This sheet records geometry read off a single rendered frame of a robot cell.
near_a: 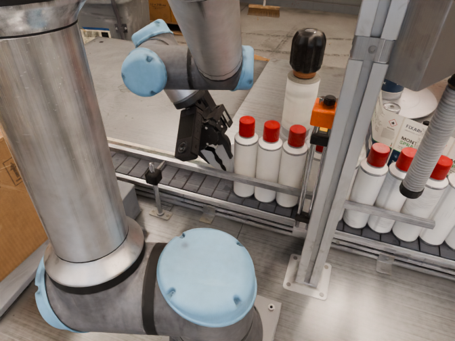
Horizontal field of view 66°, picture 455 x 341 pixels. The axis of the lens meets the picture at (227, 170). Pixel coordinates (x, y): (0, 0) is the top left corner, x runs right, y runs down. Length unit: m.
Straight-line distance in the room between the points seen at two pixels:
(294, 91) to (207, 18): 0.59
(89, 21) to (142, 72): 2.27
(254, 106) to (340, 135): 0.69
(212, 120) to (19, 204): 0.42
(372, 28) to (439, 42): 0.07
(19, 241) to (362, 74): 0.70
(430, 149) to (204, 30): 0.35
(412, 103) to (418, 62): 0.86
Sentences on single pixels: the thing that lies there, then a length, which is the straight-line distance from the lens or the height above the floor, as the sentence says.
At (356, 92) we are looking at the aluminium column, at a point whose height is 1.26.
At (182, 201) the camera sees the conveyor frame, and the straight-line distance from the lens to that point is 0.88.
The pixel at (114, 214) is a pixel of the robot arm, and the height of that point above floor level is 1.19.
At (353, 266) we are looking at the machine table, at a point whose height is 0.83.
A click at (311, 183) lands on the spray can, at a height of 0.98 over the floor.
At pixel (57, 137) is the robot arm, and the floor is 1.30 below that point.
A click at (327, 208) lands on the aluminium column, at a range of 0.60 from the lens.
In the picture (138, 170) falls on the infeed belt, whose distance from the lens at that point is 0.93.
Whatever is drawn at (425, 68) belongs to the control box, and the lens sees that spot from 0.43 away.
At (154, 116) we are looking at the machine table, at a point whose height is 0.83.
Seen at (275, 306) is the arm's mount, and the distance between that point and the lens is 0.65.
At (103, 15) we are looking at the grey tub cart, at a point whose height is 0.68.
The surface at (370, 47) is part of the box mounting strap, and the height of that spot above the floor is 1.32.
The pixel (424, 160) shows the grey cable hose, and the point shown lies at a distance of 0.58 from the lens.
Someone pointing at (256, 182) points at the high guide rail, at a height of 0.96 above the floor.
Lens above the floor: 1.48
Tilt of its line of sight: 41 degrees down
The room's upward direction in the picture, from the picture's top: straight up
